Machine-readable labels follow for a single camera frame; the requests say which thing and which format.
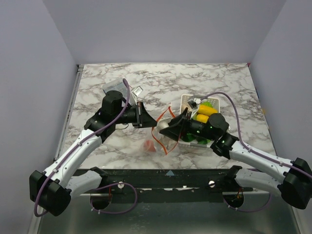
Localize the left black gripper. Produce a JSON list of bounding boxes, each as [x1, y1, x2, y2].
[[114, 101, 159, 128]]

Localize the white toy mushroom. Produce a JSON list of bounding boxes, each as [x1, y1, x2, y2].
[[156, 118, 171, 131]]

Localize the clear zip top bag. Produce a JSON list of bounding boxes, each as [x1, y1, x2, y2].
[[138, 102, 180, 157]]

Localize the orange toy peach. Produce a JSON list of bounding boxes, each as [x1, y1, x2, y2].
[[143, 140, 156, 153]]

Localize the white plastic basket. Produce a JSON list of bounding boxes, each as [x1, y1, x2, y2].
[[178, 94, 220, 148]]

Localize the green toy bitter gourd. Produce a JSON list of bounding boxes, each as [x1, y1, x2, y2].
[[200, 101, 214, 109]]

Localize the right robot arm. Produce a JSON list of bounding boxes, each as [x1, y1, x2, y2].
[[159, 112, 312, 210]]

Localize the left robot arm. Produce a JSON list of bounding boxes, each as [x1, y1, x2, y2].
[[29, 90, 157, 216]]

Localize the green toy bok choy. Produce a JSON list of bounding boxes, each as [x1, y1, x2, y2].
[[182, 133, 210, 145]]

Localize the yellow toy pepper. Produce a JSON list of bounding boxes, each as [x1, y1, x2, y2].
[[195, 114, 209, 123]]

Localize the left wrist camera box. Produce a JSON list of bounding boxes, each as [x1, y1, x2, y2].
[[129, 86, 143, 105]]

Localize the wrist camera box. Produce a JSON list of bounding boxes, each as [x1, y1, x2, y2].
[[129, 86, 143, 105], [187, 97, 201, 116]]

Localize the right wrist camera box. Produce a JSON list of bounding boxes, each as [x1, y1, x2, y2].
[[187, 97, 201, 116]]

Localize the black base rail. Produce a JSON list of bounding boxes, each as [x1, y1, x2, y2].
[[90, 166, 241, 204]]

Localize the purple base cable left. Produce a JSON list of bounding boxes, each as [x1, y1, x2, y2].
[[91, 180, 139, 215]]

